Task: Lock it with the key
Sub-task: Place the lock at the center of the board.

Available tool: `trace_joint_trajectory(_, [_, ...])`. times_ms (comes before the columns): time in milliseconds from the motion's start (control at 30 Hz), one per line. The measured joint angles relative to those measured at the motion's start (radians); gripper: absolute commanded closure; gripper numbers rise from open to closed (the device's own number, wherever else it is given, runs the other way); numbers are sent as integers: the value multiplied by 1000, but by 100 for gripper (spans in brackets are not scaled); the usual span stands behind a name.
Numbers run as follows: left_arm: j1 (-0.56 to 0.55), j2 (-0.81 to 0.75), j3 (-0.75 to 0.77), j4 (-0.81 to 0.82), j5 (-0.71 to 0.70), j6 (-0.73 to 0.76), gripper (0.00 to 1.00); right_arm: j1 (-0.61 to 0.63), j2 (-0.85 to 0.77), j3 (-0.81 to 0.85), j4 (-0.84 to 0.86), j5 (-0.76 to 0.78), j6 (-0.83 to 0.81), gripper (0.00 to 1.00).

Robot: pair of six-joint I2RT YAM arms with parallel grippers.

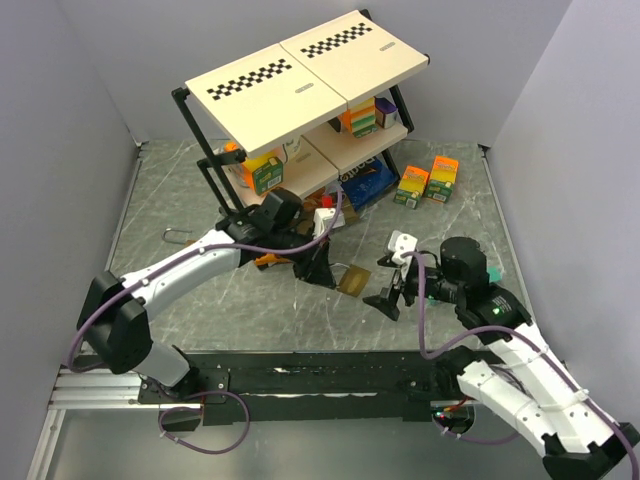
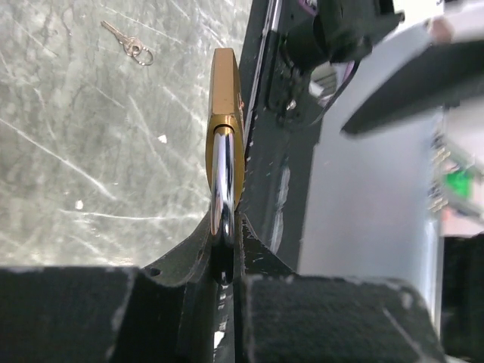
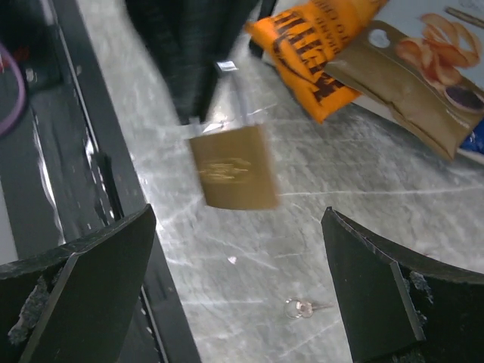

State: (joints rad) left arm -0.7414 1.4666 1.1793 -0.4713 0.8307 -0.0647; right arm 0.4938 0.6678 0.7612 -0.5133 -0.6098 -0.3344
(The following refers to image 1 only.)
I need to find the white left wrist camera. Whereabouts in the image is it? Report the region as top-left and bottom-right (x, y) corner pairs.
(313, 195), (346, 238)

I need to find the orange bottle on shelf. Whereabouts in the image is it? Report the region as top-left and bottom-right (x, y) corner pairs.
(223, 141), (246, 182)

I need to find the orange green box right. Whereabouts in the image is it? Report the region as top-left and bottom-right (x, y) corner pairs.
(426, 156), (459, 203)

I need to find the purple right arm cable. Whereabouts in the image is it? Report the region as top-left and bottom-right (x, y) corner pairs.
(402, 249), (640, 480)

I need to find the stacked sponges pack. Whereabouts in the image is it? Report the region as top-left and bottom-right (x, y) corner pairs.
(340, 97), (377, 138)

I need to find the blue snack bag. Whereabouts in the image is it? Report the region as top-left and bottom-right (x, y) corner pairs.
(338, 157), (395, 211)

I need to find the teal rectangular box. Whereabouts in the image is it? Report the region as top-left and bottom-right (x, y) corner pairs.
(487, 267), (502, 283)

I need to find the aluminium frame rail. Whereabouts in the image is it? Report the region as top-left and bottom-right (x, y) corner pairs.
(48, 368), (142, 410)

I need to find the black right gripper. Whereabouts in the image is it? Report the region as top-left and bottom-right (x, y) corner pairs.
(362, 253), (461, 319)

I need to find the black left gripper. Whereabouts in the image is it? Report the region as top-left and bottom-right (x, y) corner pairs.
(271, 225), (337, 289)

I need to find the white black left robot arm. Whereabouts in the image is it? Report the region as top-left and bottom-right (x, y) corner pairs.
(66, 188), (341, 402)

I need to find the black frame cream shelf rack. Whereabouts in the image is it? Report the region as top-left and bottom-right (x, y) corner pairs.
(171, 10), (431, 214)

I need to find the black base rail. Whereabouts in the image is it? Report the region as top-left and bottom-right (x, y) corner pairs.
(137, 349), (501, 426)

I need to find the orange green box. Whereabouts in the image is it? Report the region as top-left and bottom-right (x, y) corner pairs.
(393, 166), (430, 210)
(426, 156), (459, 203)

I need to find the purple white small box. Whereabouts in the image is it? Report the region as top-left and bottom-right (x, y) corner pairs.
(375, 97), (398, 129)

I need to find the green yellow box on shelf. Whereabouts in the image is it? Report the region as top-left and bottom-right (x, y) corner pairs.
(241, 152), (284, 196)

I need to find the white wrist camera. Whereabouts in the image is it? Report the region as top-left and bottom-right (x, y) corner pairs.
(313, 195), (346, 238)
(386, 230), (418, 280)

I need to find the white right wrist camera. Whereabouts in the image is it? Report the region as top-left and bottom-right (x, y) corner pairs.
(386, 230), (418, 280)

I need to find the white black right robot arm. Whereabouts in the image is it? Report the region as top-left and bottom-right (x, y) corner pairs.
(364, 230), (639, 479)

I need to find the orange green box left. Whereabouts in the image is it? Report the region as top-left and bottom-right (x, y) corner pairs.
(393, 166), (430, 210)

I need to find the large brass padlock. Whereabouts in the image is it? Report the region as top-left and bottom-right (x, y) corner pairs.
(330, 262), (371, 298)

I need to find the white carton on shelf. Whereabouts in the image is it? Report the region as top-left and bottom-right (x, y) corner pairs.
(281, 136), (302, 163)

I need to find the brass padlock with key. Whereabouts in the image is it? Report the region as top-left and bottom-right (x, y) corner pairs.
(161, 227), (195, 247)

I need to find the orange Kettle chips bag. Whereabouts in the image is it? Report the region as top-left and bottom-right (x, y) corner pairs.
(254, 253), (290, 270)

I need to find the brown chips bag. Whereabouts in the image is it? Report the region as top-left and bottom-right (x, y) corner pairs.
(302, 187), (359, 228)

